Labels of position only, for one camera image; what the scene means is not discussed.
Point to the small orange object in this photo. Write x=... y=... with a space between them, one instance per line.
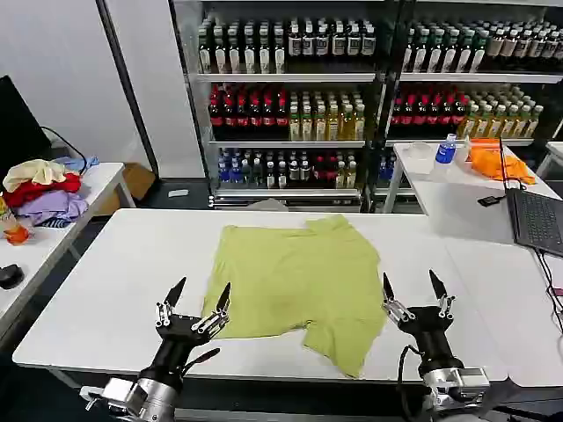
x=18 y=236

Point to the grey rounded object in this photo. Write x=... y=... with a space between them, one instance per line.
x=268 y=205

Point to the steel shelf with bottles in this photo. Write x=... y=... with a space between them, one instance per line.
x=286 y=79
x=466 y=79

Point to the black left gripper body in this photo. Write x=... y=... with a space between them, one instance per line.
x=176 y=338

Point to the white side table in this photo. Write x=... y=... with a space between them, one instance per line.
x=448 y=189
x=105 y=176

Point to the green shirt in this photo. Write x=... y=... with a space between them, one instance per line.
x=299 y=281

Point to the small black device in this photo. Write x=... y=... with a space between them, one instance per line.
x=487 y=201

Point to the purple cloth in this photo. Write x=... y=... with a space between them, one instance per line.
x=53 y=206

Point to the small white floor item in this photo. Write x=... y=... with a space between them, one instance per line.
x=178 y=193

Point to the black monitor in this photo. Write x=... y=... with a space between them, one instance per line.
x=17 y=132

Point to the cream cloth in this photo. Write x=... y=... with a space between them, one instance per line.
x=35 y=173

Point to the black slanted frame pole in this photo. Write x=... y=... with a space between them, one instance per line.
x=127 y=88

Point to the orange cloth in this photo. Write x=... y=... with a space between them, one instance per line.
x=501 y=165

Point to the red cloth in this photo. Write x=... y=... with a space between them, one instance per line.
x=39 y=191

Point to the blue label water bottle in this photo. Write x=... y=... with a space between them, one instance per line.
x=445 y=154

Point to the yellow labelled bottle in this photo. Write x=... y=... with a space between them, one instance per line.
x=5 y=215

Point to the dark grey laptop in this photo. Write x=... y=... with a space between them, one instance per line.
x=536 y=220

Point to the light blue cloth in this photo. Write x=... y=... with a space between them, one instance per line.
x=85 y=162

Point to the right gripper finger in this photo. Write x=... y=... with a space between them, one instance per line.
x=389 y=292
x=438 y=288

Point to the cardboard box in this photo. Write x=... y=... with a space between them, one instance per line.
x=136 y=180

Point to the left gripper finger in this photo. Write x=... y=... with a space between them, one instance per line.
x=175 y=296
x=223 y=299

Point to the round black object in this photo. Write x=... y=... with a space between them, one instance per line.
x=9 y=276

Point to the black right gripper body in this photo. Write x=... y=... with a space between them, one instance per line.
x=431 y=334

